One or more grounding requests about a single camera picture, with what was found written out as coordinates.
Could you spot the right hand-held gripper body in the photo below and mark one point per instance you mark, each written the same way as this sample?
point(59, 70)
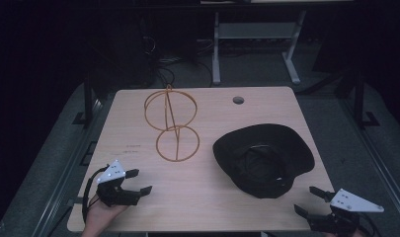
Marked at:
point(344, 210)

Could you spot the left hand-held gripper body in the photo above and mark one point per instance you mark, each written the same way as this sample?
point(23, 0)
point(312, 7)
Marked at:
point(112, 192)

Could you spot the black wide-brim hat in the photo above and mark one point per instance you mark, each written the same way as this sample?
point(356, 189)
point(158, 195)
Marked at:
point(263, 161)

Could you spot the person's right hand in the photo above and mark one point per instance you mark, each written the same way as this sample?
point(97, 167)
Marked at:
point(356, 234)

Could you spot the person's left hand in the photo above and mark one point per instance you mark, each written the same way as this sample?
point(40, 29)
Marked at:
point(102, 217)

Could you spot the aluminium frame rail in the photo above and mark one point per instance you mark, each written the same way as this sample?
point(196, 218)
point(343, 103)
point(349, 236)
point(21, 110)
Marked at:
point(375, 154)
point(67, 171)

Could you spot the black metal stand post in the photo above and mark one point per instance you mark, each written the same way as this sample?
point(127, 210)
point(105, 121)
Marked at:
point(359, 98)
point(88, 98)

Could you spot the white metal desk frame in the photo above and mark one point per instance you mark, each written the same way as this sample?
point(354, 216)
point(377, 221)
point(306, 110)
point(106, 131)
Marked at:
point(253, 30)

